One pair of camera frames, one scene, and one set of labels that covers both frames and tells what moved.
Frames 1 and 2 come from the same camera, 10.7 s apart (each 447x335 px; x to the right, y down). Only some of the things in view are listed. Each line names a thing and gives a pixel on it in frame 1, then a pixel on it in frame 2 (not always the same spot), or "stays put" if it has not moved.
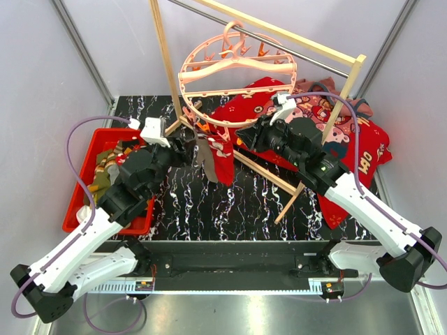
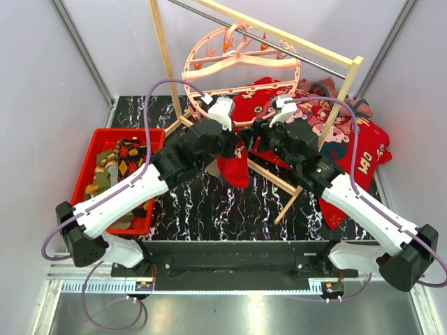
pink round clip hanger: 232,77 stays put
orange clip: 261,51 to 264,46
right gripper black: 248,135 stays put
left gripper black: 185,155 to 231,149
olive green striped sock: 101,180 stays put
